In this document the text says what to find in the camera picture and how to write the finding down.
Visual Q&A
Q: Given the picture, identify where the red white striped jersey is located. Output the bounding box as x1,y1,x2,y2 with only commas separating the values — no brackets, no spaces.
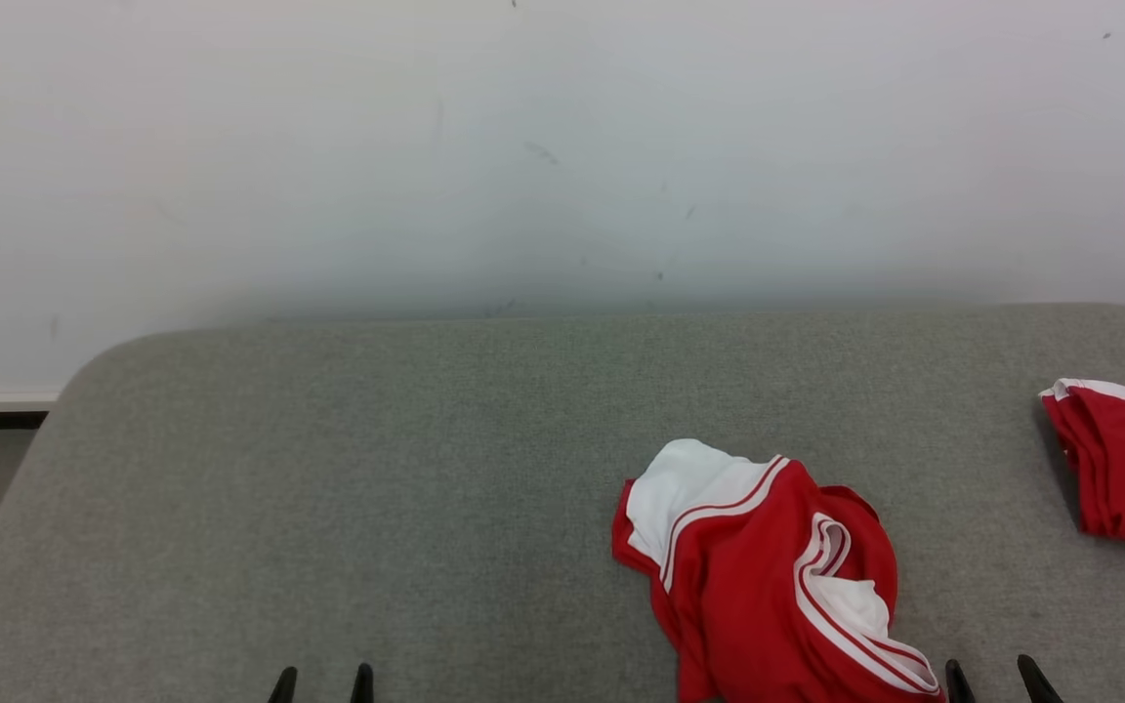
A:
611,438,946,703

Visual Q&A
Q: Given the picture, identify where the grey fabric sofa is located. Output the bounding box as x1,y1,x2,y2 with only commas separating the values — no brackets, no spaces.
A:
0,303,1125,703

